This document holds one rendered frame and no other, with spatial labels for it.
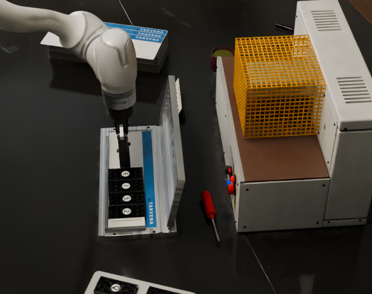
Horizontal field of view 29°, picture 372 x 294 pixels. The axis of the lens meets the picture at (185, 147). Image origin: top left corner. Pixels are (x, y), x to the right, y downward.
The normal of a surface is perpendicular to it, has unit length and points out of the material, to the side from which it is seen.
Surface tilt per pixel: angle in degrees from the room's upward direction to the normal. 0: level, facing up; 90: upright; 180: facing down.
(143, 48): 0
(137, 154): 0
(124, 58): 81
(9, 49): 0
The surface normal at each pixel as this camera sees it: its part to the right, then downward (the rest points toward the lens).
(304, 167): 0.00, -0.75
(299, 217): 0.07, 0.66
